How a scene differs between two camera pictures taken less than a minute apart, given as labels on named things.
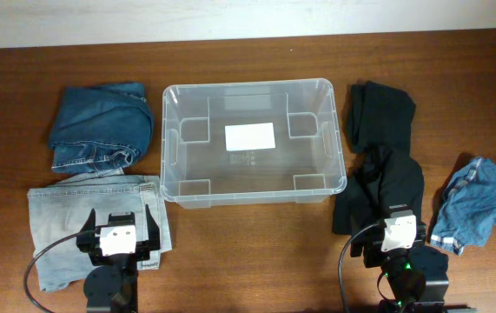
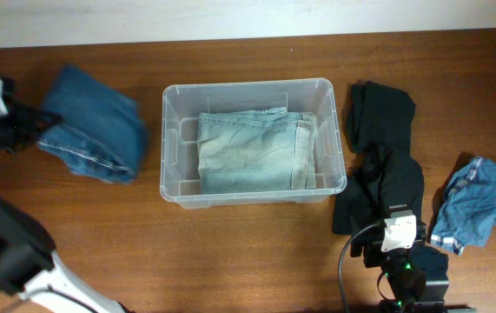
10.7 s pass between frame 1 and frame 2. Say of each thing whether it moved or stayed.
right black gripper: stayed
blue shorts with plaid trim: stayed
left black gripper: moved
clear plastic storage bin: stayed
